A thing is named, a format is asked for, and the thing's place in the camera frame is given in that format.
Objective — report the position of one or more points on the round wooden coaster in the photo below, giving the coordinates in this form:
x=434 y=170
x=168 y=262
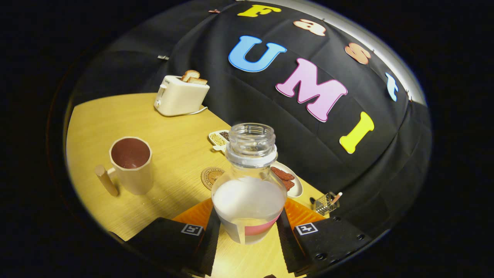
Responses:
x=209 y=178

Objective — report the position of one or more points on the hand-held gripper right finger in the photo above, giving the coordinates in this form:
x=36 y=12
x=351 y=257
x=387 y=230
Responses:
x=287 y=247

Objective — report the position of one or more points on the white toaster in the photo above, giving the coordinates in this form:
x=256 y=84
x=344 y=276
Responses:
x=181 y=98

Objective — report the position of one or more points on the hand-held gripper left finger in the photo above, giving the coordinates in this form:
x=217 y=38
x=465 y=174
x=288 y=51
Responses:
x=210 y=247

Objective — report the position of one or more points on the white divided dish with grains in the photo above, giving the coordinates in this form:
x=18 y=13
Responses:
x=218 y=139

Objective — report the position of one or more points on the clear juice bottle pink label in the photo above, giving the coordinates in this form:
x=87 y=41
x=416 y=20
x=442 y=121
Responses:
x=249 y=200

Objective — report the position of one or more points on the black backdrop cloth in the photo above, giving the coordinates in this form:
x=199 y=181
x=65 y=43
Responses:
x=270 y=116

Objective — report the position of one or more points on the wooden table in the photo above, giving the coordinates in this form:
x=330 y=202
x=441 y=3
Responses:
x=115 y=216

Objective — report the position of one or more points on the small white clip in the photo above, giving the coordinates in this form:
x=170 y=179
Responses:
x=163 y=57

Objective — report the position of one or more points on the toast slice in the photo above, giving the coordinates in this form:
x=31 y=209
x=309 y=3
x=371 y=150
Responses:
x=190 y=74
x=197 y=81

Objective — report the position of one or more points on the white round plate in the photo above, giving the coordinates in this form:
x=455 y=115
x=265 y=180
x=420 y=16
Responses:
x=298 y=189

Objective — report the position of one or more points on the red meat slice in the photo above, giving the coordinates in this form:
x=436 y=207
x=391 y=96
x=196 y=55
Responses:
x=288 y=185
x=283 y=174

